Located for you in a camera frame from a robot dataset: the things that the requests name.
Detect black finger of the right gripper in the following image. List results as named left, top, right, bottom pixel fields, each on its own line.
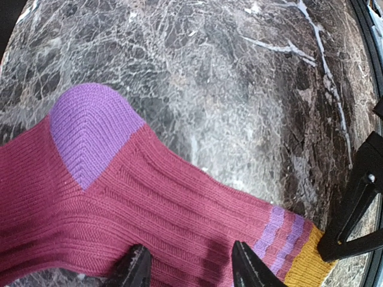
left=317, top=134, right=382, bottom=262

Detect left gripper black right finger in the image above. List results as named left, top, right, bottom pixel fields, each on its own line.
left=232, top=240, right=287, bottom=287

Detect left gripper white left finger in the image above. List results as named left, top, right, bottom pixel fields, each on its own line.
left=102, top=244, right=152, bottom=287

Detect maroon striped sock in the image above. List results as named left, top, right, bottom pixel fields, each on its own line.
left=1, top=84, right=333, bottom=286

